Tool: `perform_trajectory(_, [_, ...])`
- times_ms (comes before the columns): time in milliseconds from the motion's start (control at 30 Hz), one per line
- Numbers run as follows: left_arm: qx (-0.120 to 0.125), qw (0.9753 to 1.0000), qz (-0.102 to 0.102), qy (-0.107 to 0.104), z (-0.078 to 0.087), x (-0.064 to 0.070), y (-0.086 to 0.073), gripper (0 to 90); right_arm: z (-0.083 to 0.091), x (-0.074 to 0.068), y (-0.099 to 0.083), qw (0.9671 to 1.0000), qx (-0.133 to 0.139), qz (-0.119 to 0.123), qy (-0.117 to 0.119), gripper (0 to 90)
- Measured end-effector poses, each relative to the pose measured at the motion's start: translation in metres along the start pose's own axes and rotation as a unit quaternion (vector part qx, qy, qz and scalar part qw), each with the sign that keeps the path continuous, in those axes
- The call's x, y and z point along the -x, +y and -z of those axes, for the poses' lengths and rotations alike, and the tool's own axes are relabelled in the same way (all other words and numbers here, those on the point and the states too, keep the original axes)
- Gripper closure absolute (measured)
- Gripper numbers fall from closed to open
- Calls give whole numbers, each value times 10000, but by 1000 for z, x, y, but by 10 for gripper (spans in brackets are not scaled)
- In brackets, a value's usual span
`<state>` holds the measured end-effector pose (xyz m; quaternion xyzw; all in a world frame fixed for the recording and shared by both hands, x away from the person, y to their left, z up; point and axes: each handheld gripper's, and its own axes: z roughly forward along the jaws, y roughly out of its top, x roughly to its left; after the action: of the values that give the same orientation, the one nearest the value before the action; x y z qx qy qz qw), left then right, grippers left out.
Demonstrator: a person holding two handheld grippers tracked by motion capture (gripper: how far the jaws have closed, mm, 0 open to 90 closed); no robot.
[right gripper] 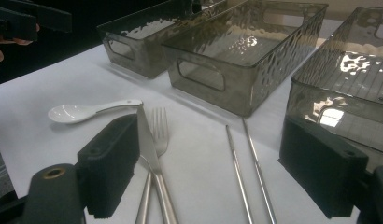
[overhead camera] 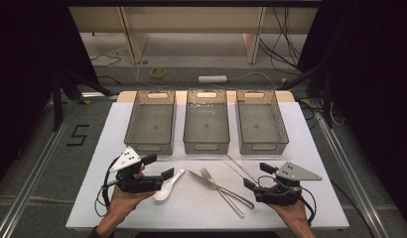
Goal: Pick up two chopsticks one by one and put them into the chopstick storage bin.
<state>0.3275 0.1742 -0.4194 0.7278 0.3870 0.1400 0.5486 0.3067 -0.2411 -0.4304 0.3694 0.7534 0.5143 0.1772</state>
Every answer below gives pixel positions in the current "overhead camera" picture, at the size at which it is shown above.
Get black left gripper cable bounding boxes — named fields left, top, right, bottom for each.
left=93, top=158, right=119, bottom=218

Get steel table knife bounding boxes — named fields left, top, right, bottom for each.
left=188, top=169, right=255, bottom=210

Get person's right hand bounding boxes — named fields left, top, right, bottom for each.
left=268, top=198, right=311, bottom=230

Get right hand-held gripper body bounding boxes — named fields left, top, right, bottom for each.
left=253, top=162, right=324, bottom=206

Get person's left hand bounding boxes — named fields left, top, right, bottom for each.
left=103, top=183, right=157, bottom=230

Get yellow tape roll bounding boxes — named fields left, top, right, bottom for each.
left=150, top=67, right=167, bottom=79

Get metal floor rail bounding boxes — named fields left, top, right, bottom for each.
left=0, top=98, right=78, bottom=238
left=304, top=98, right=393, bottom=238

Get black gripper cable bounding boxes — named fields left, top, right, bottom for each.
left=93, top=158, right=119, bottom=218
left=299, top=178, right=374, bottom=238

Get black curtain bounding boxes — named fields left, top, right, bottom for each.
left=0, top=0, right=100, bottom=194
left=296, top=0, right=407, bottom=232

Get bundle of black cables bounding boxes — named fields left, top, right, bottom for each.
left=258, top=6, right=303, bottom=71

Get light wooden shelf unit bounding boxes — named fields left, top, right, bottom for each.
left=68, top=6, right=319, bottom=65

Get black stand legs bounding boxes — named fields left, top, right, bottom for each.
left=50, top=68, right=112, bottom=132
left=278, top=64, right=336, bottom=129

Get thin black floor cable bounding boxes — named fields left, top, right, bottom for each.
left=89, top=53, right=122, bottom=67

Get steel chopstick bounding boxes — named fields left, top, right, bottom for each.
left=226, top=154, right=261, bottom=186
left=222, top=160, right=251, bottom=182

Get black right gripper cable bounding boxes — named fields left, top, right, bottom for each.
left=299, top=178, right=374, bottom=238

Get transparent grey plastic bin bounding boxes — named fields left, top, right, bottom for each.
left=183, top=88, right=231, bottom=156
left=235, top=88, right=290, bottom=157
left=123, top=89, right=177, bottom=157

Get white power strip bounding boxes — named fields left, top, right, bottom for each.
left=198, top=74, right=228, bottom=83

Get white ceramic spoon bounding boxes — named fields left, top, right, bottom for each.
left=153, top=168, right=187, bottom=202

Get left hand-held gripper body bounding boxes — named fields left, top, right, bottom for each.
left=109, top=146, right=165, bottom=194

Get white floor cable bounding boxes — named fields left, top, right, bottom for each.
left=135, top=61, right=279, bottom=90

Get steel fork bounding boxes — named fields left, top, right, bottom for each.
left=200, top=167, right=245, bottom=220

